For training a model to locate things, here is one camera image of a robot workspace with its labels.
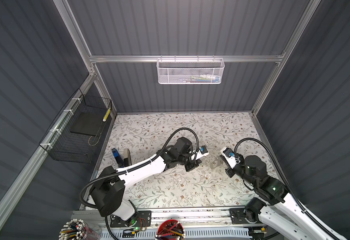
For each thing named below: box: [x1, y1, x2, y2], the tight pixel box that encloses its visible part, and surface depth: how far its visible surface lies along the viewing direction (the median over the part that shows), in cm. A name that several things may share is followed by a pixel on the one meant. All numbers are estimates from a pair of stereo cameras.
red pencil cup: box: [155, 219, 185, 240], surface depth 62 cm
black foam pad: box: [69, 111, 108, 137], surface depth 77 cm
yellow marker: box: [102, 107, 111, 122], surface depth 83 cm
